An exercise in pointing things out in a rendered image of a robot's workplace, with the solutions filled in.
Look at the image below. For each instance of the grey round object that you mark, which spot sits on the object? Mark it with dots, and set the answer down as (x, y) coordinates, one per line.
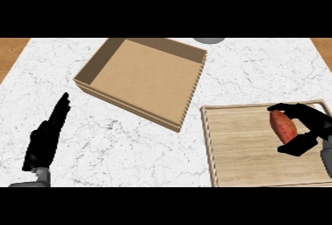
(208, 40)

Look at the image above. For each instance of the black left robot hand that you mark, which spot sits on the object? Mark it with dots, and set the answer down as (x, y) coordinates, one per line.
(43, 140)

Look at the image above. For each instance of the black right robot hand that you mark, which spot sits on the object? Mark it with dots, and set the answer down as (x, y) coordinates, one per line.
(313, 120)

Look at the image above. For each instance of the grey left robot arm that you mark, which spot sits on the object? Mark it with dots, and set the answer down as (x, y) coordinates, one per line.
(36, 179)

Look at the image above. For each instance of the orange sweet potato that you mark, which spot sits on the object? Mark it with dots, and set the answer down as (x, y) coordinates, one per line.
(283, 127)

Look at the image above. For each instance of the brown cardboard box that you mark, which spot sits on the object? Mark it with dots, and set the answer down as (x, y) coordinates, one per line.
(145, 83)

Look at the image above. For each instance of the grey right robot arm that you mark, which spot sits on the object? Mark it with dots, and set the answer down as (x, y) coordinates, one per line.
(326, 159)

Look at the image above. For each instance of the pale wooden tray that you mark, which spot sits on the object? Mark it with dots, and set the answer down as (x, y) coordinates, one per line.
(258, 152)

